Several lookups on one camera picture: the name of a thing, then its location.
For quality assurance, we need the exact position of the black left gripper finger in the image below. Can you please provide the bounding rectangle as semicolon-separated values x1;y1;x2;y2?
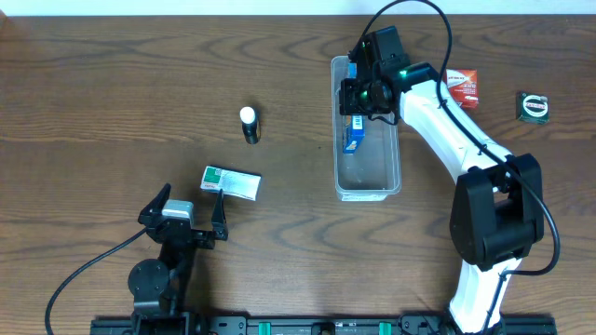
211;189;228;241
138;183;171;223

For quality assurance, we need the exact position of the blue Kool Fever box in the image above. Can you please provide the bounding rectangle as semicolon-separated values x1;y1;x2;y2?
339;62;365;154

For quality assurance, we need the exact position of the red medicine box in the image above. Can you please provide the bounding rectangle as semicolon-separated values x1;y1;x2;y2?
443;69;480;110

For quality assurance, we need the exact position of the green round tin box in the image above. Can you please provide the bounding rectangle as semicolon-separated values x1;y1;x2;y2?
516;91;549;125

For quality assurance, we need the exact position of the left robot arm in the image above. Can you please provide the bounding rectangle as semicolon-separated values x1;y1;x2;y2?
128;183;216;335

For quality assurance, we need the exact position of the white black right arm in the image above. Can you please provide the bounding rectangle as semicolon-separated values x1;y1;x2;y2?
338;26;552;334

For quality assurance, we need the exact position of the clear plastic container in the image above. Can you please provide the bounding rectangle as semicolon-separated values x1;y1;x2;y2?
331;56;401;202

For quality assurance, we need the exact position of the dark bottle white cap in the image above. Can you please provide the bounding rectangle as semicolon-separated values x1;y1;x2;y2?
239;106;260;144

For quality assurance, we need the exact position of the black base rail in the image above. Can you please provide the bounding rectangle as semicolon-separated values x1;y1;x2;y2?
90;314;558;335

